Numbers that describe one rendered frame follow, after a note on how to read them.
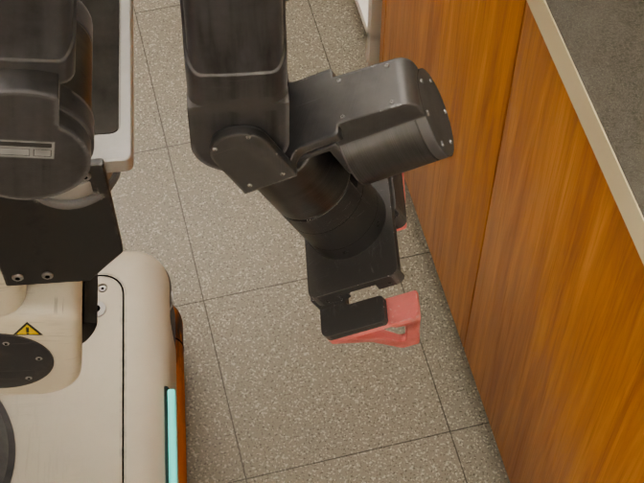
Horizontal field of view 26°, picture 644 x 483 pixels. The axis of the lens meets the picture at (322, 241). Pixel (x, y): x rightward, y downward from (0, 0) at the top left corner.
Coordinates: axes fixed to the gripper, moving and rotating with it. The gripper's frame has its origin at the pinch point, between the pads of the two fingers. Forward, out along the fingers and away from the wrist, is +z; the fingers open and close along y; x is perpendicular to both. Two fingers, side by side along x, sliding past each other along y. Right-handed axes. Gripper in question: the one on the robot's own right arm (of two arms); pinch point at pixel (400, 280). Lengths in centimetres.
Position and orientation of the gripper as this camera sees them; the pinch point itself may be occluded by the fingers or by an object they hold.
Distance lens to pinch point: 101.7
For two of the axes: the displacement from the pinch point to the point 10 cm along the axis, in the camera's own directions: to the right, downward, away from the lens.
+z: 4.3, 4.6, 7.8
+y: -0.6, -8.5, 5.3
